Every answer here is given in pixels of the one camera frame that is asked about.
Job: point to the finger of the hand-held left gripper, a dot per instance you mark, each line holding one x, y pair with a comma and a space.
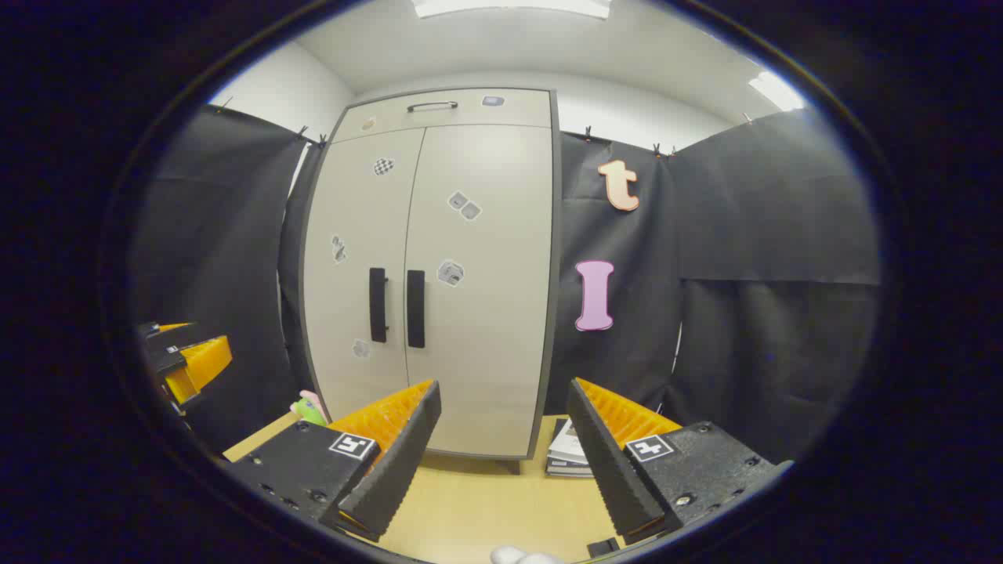
168, 337
200, 364

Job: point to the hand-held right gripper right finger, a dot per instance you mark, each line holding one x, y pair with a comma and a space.
607, 470

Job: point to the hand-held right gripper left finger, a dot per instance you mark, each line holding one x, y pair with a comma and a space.
400, 462

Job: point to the grey shoe cabinet door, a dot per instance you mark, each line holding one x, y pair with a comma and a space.
353, 235
494, 313

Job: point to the grey double-door shoe cabinet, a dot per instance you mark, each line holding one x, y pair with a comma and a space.
509, 110

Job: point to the pile of books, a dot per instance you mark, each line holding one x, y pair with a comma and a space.
568, 450

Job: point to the pink green star plush toy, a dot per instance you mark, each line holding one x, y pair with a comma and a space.
309, 409

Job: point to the black backdrop cloth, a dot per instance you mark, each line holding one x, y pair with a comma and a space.
744, 235

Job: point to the narrow ceiling light panel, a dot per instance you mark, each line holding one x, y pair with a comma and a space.
776, 90

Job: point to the wide ceiling light panel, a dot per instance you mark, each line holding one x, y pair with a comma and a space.
509, 6

